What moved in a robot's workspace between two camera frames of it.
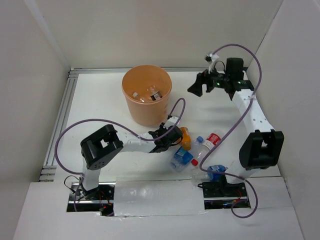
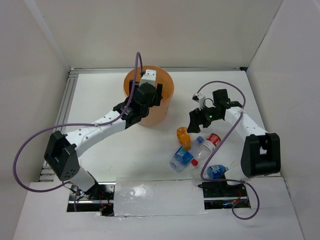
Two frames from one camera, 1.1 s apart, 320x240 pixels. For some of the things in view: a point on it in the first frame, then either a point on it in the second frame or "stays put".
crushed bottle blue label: x=182 y=157 stays put
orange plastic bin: x=147 y=78 stays put
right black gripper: x=203 y=78 → x=197 y=118
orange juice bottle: x=186 y=141 stays put
